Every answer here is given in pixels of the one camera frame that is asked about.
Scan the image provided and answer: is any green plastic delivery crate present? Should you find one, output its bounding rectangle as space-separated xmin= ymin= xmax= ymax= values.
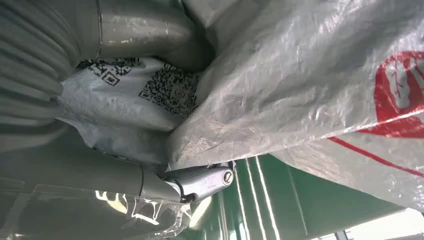
xmin=170 ymin=153 xmax=407 ymax=240

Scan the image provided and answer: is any grey courier bag red logo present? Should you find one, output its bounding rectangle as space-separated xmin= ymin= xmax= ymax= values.
xmin=167 ymin=0 xmax=424 ymax=213

